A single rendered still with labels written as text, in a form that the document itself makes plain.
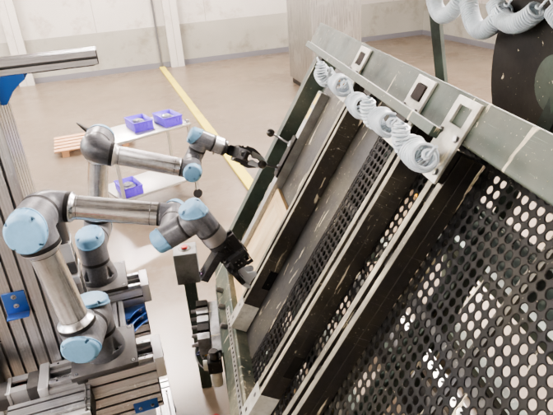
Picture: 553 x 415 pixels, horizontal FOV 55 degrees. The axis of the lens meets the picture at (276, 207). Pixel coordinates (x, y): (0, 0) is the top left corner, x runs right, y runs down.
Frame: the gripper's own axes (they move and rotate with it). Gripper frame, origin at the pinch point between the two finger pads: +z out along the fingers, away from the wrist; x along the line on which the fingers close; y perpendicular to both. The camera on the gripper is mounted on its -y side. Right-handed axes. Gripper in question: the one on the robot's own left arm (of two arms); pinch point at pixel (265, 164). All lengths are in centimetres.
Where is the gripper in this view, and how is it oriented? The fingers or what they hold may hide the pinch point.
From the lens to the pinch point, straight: 232.5
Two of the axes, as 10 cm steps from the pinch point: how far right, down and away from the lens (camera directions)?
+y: -3.1, -1.1, 9.4
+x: -3.5, 9.4, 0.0
